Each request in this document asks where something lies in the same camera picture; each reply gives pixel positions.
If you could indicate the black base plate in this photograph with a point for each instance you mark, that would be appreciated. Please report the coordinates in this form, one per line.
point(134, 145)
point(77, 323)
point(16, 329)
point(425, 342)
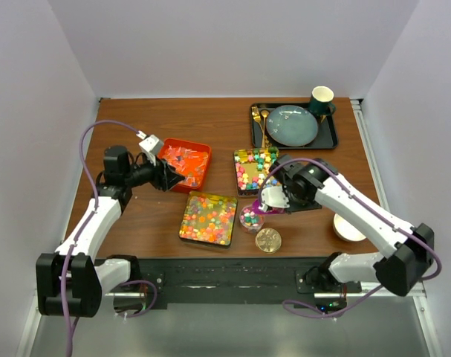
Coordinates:
point(262, 280)

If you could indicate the gold fork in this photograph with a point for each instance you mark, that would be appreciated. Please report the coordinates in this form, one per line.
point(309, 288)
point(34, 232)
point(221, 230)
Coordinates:
point(257, 118)

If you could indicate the purple plastic scoop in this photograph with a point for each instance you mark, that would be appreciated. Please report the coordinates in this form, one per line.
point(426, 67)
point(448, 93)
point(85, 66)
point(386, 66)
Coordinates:
point(262, 209)

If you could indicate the blue ceramic plate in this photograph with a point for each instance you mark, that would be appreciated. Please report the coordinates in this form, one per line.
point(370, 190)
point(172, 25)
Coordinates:
point(291, 126)

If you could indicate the gold jar lid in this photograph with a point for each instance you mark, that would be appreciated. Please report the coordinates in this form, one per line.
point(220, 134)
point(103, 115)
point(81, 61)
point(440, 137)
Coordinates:
point(268, 240)

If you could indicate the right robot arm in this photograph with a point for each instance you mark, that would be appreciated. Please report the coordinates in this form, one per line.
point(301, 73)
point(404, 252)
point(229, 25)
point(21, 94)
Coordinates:
point(405, 252)

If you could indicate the white paper bowl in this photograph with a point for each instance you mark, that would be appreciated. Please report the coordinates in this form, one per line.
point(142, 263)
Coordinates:
point(345, 231)

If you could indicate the gold spoon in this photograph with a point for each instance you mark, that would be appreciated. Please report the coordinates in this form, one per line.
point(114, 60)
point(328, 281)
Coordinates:
point(264, 113)

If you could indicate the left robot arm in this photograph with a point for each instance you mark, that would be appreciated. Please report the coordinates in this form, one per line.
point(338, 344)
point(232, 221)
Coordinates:
point(68, 281)

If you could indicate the orange candy box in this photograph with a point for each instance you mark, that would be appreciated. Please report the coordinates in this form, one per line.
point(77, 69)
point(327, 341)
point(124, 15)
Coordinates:
point(190, 159)

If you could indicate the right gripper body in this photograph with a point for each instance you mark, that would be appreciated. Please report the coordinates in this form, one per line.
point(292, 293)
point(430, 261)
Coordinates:
point(296, 204)

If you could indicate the clear plastic jar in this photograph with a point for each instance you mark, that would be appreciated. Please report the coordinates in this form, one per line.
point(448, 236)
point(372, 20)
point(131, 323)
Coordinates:
point(250, 221)

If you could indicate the dark green cup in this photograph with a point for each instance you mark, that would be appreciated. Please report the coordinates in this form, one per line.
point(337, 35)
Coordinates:
point(321, 101)

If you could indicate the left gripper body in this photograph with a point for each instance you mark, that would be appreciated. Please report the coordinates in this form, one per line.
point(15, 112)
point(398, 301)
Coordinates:
point(155, 178)

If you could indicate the aluminium frame rail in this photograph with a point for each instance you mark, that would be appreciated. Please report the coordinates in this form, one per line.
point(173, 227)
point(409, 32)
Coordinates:
point(97, 284)

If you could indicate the candy tin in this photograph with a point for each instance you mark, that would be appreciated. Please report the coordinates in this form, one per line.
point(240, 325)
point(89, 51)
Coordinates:
point(208, 219)
point(252, 167)

